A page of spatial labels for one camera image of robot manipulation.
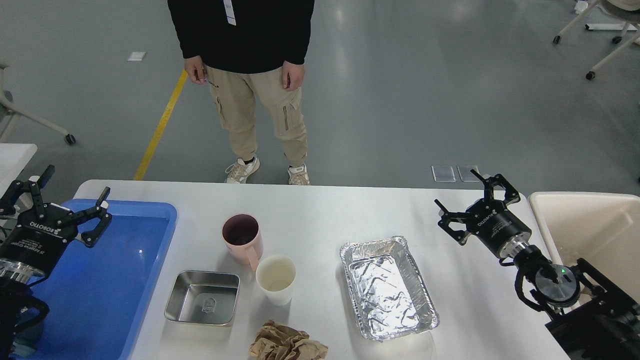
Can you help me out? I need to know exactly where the white side table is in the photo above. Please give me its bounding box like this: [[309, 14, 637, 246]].
[[0, 143, 38, 196]]

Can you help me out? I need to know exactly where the floor socket plate right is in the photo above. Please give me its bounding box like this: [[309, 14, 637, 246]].
[[457, 165, 482, 183]]

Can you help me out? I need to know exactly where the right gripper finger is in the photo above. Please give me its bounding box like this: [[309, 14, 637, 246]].
[[434, 199, 476, 246], [470, 169, 521, 207]]

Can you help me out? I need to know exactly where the beige plastic bin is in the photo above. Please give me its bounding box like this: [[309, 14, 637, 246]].
[[528, 191, 640, 301]]

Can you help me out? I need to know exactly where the crumpled brown paper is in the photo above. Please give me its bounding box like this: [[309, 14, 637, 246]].
[[248, 319, 329, 360]]

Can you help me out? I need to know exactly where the aluminium foil tray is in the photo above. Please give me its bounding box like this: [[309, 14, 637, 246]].
[[339, 235, 441, 342]]

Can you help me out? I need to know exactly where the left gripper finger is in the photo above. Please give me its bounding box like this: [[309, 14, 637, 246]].
[[56, 186, 113, 249], [0, 164, 55, 220]]

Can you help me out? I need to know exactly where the floor socket plate left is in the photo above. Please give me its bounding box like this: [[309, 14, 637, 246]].
[[431, 165, 457, 183]]

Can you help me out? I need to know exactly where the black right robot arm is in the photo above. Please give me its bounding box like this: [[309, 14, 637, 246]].
[[438, 170, 640, 360]]

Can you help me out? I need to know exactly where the white chair left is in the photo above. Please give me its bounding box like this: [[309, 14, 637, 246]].
[[0, 58, 77, 146]]

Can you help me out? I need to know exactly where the white chair base right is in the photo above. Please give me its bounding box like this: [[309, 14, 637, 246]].
[[551, 0, 639, 81]]

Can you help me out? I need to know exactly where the floor socket plate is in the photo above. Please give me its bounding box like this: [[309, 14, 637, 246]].
[[431, 165, 457, 183], [457, 165, 482, 183]]

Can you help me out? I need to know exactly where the white floor label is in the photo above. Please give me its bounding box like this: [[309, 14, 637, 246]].
[[126, 51, 147, 62]]

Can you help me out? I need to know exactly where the square stainless steel tray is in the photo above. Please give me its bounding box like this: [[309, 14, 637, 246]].
[[164, 269, 240, 327]]

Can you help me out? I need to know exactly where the blue plastic tray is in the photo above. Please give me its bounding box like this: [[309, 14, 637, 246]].
[[29, 200, 178, 360]]

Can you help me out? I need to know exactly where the white paper cup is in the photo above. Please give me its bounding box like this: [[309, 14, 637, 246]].
[[255, 254, 297, 306]]

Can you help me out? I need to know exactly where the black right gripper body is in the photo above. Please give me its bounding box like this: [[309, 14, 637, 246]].
[[466, 200, 532, 259]]

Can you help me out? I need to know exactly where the pink ribbed mug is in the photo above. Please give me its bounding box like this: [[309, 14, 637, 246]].
[[221, 213, 265, 272]]

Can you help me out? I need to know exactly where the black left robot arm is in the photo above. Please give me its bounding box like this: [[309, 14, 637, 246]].
[[0, 164, 112, 360]]

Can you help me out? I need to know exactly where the person in black sweater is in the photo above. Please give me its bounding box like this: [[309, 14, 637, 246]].
[[167, 0, 315, 186]]

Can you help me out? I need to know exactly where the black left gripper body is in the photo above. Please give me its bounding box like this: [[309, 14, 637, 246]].
[[0, 203, 78, 278]]

